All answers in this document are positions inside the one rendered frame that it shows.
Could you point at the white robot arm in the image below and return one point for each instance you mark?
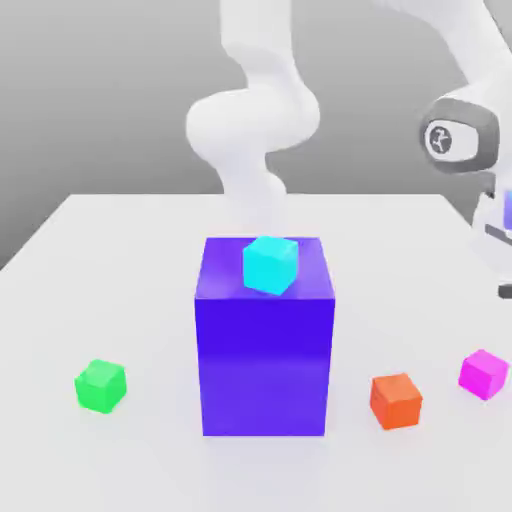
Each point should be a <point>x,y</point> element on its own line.
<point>256,128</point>

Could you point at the small cyan cube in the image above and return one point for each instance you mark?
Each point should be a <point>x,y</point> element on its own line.
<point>268,266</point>

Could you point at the small orange cube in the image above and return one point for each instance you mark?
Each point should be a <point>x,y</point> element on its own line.
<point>396,402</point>

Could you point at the small green cube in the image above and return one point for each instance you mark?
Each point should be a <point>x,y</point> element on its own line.
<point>100,387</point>

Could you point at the small magenta cube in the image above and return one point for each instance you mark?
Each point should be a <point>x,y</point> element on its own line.
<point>482,374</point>

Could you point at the large purple box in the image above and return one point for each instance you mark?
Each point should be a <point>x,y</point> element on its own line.
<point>264,360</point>

